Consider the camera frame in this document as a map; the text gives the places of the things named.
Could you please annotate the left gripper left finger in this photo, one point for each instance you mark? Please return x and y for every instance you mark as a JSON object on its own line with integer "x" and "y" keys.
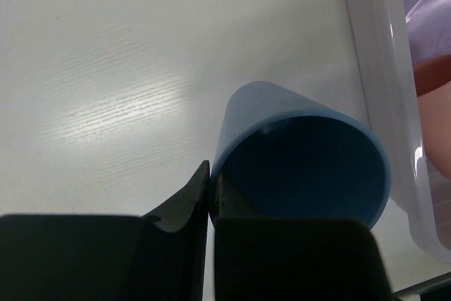
{"x": 157, "y": 256}

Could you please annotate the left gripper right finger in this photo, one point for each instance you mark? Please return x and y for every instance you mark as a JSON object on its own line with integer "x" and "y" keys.
{"x": 264, "y": 258}

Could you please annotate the blue cup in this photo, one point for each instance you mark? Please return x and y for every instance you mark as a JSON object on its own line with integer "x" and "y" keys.
{"x": 291, "y": 157}

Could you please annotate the red cup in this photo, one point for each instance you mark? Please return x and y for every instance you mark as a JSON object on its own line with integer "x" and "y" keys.
{"x": 432, "y": 81}

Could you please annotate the purple plate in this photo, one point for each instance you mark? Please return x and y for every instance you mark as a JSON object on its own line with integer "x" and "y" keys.
{"x": 428, "y": 26}

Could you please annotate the clear plastic bin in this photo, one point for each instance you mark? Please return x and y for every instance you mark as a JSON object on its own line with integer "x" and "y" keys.
{"x": 385, "y": 64}

